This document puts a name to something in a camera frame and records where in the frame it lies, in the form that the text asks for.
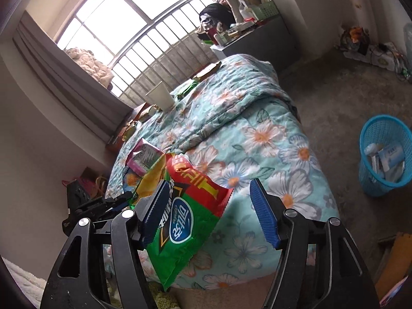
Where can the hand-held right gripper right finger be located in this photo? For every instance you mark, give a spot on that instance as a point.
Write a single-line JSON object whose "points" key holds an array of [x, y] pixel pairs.
{"points": [[262, 212]]}

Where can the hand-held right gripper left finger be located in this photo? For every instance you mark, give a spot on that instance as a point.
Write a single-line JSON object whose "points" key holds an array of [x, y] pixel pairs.
{"points": [[157, 209]]}

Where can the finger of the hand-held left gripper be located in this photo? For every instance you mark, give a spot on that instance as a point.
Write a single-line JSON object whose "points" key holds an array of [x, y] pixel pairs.
{"points": [[112, 199], [117, 206]]}

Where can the red and green snack bag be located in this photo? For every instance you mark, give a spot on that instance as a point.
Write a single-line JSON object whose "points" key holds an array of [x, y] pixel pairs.
{"points": [[186, 231]]}

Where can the blue plastic basket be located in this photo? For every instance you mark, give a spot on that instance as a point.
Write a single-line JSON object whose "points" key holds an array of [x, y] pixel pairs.
{"points": [[370, 180]]}

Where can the blue and white medicine box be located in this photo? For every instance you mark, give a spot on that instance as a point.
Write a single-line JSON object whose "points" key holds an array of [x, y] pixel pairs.
{"points": [[391, 154]]}

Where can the red gift bag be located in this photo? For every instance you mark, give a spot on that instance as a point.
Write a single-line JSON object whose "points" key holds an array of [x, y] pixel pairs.
{"points": [[91, 182]]}

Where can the pink and white box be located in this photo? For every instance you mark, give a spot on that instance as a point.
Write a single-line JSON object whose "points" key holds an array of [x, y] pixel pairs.
{"points": [[141, 161]]}

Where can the yellow-green snack packet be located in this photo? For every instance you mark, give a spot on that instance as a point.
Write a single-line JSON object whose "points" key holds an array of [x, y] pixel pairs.
{"points": [[131, 129]]}

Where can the floral blanket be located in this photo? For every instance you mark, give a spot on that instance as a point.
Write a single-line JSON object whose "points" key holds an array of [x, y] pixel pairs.
{"points": [[251, 109]]}

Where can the white paper cup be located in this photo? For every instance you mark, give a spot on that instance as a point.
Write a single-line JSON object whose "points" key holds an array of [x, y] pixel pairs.
{"points": [[161, 98]]}

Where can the small green packet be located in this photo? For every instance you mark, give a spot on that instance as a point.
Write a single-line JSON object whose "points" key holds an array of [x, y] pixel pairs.
{"points": [[186, 88]]}

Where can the beige fluffy garment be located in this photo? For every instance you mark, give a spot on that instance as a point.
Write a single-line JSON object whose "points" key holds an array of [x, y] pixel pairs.
{"points": [[88, 66]]}

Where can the brown cardboard piece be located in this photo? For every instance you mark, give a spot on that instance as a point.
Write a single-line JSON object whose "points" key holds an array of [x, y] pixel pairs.
{"points": [[394, 264]]}

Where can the flat brown cardboard box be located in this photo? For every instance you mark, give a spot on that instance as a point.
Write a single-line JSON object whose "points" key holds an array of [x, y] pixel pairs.
{"points": [[207, 70]]}

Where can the pink and blue card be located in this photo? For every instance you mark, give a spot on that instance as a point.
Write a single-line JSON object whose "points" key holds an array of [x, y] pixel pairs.
{"points": [[394, 293]]}

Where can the window railing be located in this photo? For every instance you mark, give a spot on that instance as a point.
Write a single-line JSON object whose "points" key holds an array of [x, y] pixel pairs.
{"points": [[167, 45]]}

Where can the grey bedside cabinet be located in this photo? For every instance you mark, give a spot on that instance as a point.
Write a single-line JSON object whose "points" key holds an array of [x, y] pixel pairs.
{"points": [[260, 45]]}

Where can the red bottle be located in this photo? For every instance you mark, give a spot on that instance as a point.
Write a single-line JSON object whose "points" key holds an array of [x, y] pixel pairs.
{"points": [[213, 34]]}

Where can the window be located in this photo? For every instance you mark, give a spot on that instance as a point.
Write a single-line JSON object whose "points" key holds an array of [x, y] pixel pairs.
{"points": [[122, 9]]}

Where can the pile of small packets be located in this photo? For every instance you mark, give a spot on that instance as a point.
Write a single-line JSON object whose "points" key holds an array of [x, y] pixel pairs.
{"points": [[355, 38]]}

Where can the green plastic basket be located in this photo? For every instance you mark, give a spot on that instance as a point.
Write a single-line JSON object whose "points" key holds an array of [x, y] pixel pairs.
{"points": [[264, 10]]}

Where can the black bag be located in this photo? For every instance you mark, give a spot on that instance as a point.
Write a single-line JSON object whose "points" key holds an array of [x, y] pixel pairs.
{"points": [[215, 14]]}

